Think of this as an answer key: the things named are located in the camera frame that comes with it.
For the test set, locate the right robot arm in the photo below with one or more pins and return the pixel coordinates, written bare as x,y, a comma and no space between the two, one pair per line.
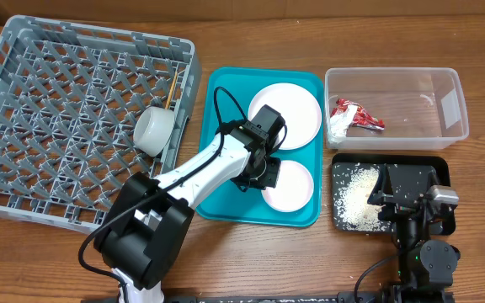
425,266

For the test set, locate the rice grains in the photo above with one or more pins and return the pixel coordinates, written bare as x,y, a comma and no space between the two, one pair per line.
352,185

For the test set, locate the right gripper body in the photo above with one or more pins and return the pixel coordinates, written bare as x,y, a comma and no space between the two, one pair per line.
395,213

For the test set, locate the large white plate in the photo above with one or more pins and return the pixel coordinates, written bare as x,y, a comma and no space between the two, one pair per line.
297,106

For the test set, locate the wooden chopstick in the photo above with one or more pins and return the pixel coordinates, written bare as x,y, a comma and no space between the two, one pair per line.
171,90

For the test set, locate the clear plastic bin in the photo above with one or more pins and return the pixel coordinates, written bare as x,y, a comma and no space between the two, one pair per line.
423,108

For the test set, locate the grey plastic dish rack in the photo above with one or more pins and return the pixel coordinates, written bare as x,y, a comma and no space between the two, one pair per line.
70,97

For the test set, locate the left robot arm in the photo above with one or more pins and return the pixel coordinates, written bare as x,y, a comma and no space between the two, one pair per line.
145,228

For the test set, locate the teal plastic tray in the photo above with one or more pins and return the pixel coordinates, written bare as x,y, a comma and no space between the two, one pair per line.
228,203

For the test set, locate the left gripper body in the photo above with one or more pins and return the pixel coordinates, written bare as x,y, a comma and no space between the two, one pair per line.
265,172

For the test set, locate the red snack wrapper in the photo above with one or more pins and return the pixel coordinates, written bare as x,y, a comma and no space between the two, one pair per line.
348,113

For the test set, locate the grey bowl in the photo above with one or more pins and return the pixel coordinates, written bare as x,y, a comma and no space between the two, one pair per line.
153,130

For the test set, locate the black rectangular tray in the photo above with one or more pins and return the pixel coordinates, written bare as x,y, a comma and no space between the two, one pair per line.
440,175

